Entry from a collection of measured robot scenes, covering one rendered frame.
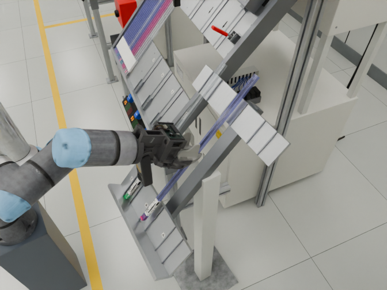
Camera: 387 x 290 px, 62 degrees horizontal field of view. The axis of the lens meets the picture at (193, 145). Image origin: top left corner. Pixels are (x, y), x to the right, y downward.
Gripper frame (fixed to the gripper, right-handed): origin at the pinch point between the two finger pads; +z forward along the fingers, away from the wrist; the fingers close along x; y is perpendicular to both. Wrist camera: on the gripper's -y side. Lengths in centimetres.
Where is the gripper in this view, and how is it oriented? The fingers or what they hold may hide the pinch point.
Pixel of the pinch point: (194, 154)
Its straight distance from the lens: 84.0
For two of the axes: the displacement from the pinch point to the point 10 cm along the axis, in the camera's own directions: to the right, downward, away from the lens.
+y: 4.3, -7.6, -4.8
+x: -5.0, -6.5, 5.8
